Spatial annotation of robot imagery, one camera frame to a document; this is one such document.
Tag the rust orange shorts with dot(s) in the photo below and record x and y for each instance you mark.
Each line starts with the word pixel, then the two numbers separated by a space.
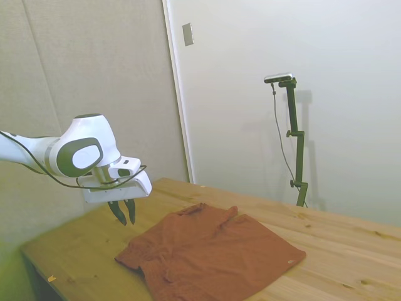
pixel 206 254

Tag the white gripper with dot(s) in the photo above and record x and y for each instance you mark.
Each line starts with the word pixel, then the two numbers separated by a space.
pixel 125 191

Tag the white door trim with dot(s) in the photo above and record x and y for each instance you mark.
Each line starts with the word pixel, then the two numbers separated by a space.
pixel 178 94

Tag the grey wall plate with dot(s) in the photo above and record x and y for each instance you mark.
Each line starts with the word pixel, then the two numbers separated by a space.
pixel 188 34

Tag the silver exterior camera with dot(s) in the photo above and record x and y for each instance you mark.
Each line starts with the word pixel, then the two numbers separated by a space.
pixel 279 77

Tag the yellow tape scrap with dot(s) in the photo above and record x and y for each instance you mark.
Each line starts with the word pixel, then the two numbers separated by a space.
pixel 51 278

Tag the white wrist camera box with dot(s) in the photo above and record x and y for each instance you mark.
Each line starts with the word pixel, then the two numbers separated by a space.
pixel 128 167

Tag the dark green camera stand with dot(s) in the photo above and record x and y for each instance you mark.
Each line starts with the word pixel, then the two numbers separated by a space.
pixel 297 150

